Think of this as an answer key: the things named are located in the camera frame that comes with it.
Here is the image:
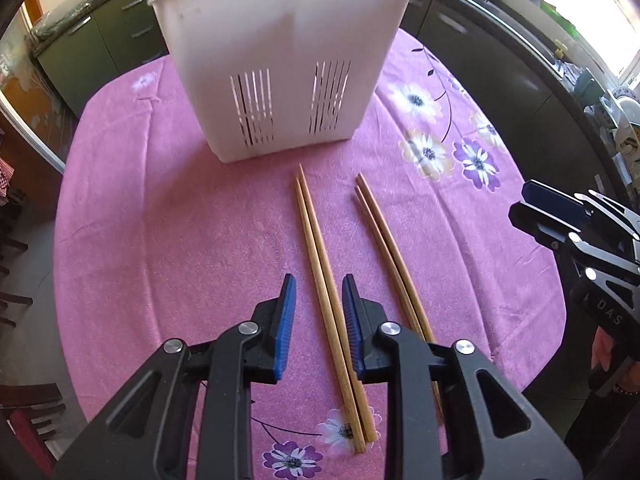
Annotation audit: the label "kitchen window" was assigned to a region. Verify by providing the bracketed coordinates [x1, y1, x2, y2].
[515, 0, 640, 86]

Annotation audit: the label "green plastic container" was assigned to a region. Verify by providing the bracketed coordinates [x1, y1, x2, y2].
[541, 0, 577, 27]

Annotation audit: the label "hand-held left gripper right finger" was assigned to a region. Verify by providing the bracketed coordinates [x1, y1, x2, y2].
[341, 274, 583, 480]

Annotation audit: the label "green lower kitchen cabinets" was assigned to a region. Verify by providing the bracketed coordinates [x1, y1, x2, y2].
[400, 0, 601, 197]
[32, 0, 172, 121]

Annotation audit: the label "white plastic utensil holder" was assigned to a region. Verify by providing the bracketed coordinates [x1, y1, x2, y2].
[148, 0, 418, 164]

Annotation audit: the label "checkered apron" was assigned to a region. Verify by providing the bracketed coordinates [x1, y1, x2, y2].
[0, 155, 17, 207]

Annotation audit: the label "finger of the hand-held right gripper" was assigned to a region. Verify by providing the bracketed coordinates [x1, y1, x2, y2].
[508, 202, 640, 282]
[520, 179, 640, 242]

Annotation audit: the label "person's right forearm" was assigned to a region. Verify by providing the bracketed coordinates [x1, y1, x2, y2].
[564, 385, 640, 463]

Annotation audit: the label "wooden chopstick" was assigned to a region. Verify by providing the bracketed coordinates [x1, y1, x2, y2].
[294, 179, 366, 455]
[356, 173, 437, 345]
[353, 185, 427, 345]
[298, 163, 378, 445]

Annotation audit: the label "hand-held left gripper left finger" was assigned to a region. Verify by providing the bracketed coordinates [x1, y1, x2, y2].
[52, 274, 298, 480]

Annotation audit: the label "floral sliding glass door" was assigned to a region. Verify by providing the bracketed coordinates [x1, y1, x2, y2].
[0, 0, 77, 176]

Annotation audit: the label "pink floral tablecloth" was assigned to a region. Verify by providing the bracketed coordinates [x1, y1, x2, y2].
[52, 25, 568, 480]

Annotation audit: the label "dark wooden chair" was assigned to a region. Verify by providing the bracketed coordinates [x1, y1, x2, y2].
[0, 199, 37, 332]
[0, 382, 67, 480]

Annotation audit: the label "person's right hand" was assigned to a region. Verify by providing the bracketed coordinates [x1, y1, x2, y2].
[591, 329, 617, 387]

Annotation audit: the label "dark kitchen countertop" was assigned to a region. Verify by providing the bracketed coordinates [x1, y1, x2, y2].
[414, 0, 640, 201]

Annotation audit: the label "patterned white bowl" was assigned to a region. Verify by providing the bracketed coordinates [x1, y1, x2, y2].
[612, 89, 640, 127]

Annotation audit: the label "green mug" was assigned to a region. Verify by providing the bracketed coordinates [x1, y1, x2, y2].
[575, 69, 607, 107]

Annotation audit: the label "crumpled plastic bag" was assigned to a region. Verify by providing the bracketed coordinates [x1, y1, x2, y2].
[30, 0, 107, 44]

